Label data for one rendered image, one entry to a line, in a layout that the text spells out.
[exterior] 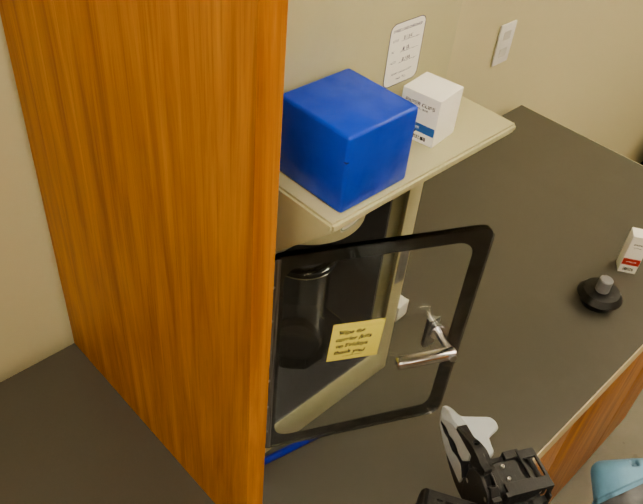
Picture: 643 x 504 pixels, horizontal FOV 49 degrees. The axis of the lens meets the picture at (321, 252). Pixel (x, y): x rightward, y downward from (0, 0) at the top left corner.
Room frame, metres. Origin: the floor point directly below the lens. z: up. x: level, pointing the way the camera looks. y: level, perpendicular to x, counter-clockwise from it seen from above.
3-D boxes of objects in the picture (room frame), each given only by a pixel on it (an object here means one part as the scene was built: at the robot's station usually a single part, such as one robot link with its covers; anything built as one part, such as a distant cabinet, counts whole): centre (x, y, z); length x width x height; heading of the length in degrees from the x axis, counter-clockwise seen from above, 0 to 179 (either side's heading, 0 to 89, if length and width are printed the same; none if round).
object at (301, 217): (0.69, -0.07, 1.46); 0.32 x 0.11 x 0.10; 138
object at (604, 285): (1.08, -0.58, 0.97); 0.09 x 0.09 x 0.07
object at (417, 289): (0.67, -0.08, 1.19); 0.30 x 0.01 x 0.40; 111
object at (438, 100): (0.73, -0.11, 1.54); 0.05 x 0.05 x 0.06; 56
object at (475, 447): (0.48, -0.21, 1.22); 0.09 x 0.02 x 0.05; 21
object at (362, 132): (0.63, -0.01, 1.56); 0.10 x 0.10 x 0.09; 48
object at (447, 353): (0.67, -0.16, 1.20); 0.10 x 0.05 x 0.03; 111
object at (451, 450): (0.53, -0.21, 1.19); 0.09 x 0.06 x 0.03; 21
